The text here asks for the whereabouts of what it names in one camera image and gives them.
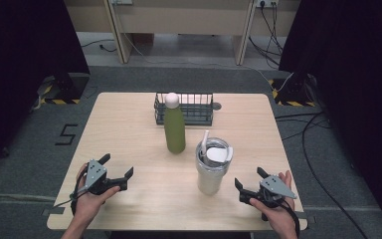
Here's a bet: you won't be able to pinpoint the beige desk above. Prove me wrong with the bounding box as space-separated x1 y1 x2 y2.
63 0 301 67

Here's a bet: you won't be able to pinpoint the black cables at socket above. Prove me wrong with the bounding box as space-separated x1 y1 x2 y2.
248 1 285 68

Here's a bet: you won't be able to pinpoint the black stand base striped tape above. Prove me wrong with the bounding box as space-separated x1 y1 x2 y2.
40 73 92 106
268 73 316 108

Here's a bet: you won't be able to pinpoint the white wall socket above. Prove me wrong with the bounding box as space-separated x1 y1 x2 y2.
256 0 280 9

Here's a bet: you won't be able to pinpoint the white tumbler cup with straw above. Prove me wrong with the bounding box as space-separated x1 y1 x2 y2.
195 129 235 196

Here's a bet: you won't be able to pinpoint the left hand-held gripper cable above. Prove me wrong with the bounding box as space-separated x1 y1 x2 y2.
54 164 90 216

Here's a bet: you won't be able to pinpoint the green bottle with white cap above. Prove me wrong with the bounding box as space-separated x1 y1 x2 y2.
163 92 187 155

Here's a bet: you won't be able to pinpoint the person's right hand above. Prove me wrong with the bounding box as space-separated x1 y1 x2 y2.
249 169 300 234

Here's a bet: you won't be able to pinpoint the person's left hand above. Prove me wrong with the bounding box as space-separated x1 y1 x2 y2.
74 161 121 222

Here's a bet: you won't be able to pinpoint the hand-held gripper cable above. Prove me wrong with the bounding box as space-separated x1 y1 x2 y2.
54 164 90 216
278 198 301 239

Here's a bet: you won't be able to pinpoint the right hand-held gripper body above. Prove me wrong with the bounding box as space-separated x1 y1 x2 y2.
239 174 298 222

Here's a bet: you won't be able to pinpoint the dark curtain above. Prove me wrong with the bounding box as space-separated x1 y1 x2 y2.
278 0 382 237
0 0 92 173

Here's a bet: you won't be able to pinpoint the dark green wire rack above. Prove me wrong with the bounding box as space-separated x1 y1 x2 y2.
153 92 215 126

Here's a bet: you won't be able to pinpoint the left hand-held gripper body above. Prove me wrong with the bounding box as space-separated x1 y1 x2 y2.
85 158 129 196

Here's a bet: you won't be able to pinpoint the black floor cables bundle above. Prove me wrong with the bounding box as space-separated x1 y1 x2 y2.
274 111 370 239

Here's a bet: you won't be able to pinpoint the right hand-held gripper cable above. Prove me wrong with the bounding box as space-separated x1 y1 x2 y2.
278 198 301 239

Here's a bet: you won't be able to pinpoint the black floor cable with plug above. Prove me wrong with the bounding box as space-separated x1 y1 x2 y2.
81 38 118 54

